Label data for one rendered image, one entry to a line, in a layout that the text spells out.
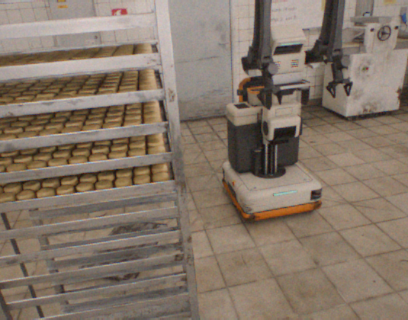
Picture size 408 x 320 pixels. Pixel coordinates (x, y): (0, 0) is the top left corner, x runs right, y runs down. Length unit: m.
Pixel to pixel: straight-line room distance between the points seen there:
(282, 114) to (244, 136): 0.39
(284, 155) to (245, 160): 0.33
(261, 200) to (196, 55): 2.90
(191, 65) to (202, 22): 0.57
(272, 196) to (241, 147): 0.45
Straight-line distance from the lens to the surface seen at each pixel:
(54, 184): 1.15
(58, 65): 0.93
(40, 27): 0.93
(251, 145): 2.67
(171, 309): 1.87
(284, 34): 2.24
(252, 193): 2.49
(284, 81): 2.31
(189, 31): 4.89
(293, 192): 2.58
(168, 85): 0.88
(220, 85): 5.08
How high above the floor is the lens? 1.52
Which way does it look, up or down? 25 degrees down
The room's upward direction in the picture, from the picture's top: 4 degrees counter-clockwise
